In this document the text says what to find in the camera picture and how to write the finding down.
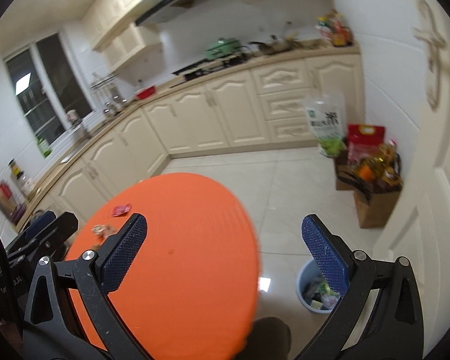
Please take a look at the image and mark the door handle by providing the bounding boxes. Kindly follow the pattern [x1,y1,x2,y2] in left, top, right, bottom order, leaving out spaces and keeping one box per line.
[413,0,446,110]

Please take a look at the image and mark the cardboard box with groceries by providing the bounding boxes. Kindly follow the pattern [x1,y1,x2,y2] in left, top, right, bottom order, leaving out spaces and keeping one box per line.
[333,150,402,228]

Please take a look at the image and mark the kitchen window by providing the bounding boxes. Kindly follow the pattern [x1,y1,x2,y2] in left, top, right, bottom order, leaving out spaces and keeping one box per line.
[4,33,93,144]

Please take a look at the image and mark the condiment bottles group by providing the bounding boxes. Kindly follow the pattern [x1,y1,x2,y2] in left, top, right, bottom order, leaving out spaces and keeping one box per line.
[316,10,354,47]

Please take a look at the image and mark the blue trash bin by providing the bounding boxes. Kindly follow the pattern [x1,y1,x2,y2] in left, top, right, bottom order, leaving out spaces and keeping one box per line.
[296,259,341,314]

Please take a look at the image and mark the cream door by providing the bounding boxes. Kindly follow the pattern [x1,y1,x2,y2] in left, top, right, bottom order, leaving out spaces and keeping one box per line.
[372,0,450,354]

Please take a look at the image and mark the round orange table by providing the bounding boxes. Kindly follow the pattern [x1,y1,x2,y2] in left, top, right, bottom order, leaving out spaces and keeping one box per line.
[68,172,260,359]

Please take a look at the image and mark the green dish soap bottle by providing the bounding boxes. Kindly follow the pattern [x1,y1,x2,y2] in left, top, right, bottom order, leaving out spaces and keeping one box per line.
[37,136,52,158]

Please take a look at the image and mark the red-printed clear plastic bag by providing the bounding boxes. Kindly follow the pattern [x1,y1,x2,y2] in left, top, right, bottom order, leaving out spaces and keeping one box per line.
[91,224,117,241]

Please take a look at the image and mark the cream cabinets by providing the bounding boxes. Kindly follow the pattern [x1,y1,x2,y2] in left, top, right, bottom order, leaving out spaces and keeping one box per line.
[80,0,331,74]
[26,46,365,223]

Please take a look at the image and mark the gas stove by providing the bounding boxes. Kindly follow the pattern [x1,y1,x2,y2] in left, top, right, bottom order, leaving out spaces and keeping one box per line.
[173,52,249,82]

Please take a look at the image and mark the small red wrapper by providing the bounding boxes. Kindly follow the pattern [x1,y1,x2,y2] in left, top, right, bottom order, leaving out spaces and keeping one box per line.
[110,204,131,217]

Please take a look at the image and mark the red plastic basin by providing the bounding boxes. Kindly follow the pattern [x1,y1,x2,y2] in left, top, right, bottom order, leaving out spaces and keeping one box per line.
[136,85,157,100]

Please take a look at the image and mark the large clear jar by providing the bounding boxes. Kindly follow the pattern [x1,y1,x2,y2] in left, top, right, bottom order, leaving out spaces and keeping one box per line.
[17,172,36,199]

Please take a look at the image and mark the green electric hot pot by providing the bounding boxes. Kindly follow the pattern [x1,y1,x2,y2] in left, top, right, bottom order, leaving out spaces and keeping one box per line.
[205,37,242,61]

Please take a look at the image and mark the cooking oil bottle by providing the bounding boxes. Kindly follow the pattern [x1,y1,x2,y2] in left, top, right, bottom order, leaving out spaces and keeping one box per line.
[354,141,397,183]

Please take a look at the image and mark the steel sink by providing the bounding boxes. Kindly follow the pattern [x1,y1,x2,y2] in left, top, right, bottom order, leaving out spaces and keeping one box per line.
[59,125,105,164]

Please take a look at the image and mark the red rice bag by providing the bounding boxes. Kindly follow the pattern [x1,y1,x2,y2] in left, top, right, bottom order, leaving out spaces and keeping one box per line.
[347,124,386,166]

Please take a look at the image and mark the hanging utensil rack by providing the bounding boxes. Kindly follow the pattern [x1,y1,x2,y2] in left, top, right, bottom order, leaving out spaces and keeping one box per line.
[90,72,129,119]

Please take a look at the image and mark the steel wok pan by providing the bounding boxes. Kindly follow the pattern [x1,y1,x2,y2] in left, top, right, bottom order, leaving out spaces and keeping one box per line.
[249,21,314,55]

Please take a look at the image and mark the cream upper cabinets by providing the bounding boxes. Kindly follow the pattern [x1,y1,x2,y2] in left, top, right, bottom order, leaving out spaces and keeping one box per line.
[80,0,331,74]

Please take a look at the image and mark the cream lower cabinets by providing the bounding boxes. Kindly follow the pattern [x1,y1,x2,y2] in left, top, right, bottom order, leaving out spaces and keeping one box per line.
[26,46,365,223]

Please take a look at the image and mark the green white rice bag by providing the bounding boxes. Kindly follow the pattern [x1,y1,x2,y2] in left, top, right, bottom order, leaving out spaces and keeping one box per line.
[302,91,346,158]

